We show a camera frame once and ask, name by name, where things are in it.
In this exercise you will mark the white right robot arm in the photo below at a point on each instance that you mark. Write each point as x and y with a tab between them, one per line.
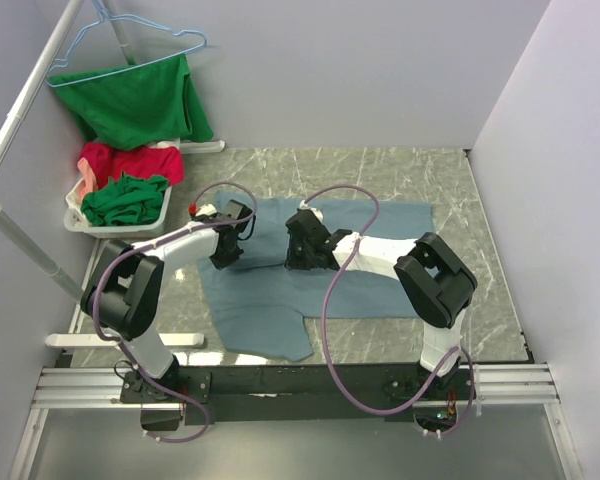
439	286

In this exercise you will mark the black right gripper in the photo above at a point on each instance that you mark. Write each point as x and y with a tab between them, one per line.
293	261

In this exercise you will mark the white clothes rack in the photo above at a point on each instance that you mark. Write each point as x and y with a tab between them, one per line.
38	168

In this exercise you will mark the crumpled green t shirt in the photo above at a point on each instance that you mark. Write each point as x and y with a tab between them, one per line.
128	201

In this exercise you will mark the white plastic laundry basket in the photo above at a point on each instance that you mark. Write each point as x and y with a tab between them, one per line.
75	222

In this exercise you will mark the red t shirt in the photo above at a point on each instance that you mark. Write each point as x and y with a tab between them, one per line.
143	162

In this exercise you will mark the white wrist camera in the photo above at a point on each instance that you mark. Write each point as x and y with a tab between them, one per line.
200	210
316	212

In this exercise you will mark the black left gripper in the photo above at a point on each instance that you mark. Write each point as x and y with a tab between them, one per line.
221	262

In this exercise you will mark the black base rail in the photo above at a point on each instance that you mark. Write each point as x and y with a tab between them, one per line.
305	392

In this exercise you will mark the grey-blue polo shirt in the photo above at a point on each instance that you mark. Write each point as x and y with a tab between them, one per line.
259	307

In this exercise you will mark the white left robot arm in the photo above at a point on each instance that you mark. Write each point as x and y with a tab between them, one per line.
123	291

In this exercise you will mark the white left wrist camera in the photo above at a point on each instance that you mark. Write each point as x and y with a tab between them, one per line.
200	210

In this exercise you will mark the pink garment in basket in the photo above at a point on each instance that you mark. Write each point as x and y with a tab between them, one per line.
89	181

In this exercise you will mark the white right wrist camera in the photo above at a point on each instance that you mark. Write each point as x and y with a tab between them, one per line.
316	212

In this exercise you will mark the light blue wire hanger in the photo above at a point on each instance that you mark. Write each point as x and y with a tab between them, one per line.
105	15

